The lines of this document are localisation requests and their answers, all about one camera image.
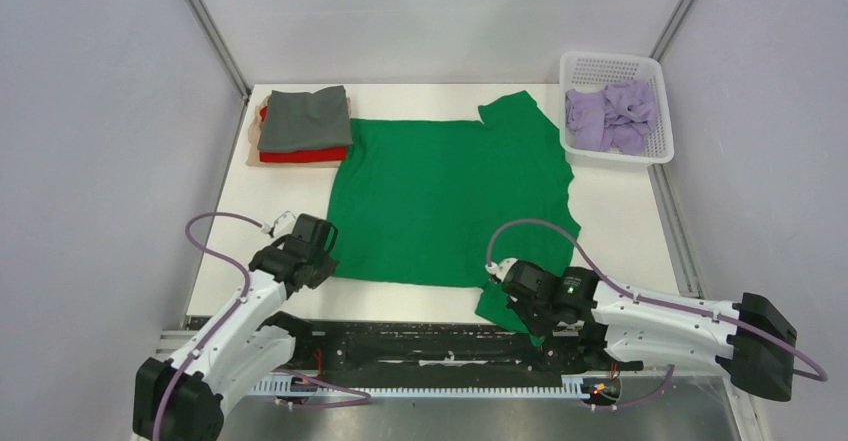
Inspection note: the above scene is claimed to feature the green t shirt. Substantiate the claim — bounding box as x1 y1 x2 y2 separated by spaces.
327 91 580 333

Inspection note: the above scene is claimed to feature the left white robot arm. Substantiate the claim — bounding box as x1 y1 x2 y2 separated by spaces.
132 212 338 440

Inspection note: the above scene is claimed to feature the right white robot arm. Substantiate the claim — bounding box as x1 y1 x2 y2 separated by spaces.
486 258 797 402

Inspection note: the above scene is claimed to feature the folded red t shirt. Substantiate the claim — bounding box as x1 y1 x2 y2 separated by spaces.
256 105 350 164

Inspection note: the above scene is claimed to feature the folded grey t shirt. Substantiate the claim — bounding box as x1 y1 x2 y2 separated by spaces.
257 85 353 153

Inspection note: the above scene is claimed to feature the white plastic basket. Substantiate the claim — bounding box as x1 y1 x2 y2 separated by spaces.
559 52 675 170

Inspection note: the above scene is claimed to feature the crumpled purple t shirt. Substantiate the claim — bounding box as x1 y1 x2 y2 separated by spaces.
565 80 658 156

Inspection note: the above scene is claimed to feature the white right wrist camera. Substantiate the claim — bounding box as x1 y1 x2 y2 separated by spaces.
485 258 518 283

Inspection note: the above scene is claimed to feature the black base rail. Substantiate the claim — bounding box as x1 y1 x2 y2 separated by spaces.
266 313 614 388

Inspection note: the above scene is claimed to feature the white slotted cable duct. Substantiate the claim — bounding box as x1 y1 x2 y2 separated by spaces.
248 373 589 401

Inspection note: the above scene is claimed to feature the left aluminium frame post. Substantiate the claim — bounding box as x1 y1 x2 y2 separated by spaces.
185 0 251 101

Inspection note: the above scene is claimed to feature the aluminium frame post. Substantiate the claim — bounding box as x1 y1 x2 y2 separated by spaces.
649 0 697 62
185 0 251 101

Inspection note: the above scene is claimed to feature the right aluminium frame post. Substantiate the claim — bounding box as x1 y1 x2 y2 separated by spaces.
649 0 697 62

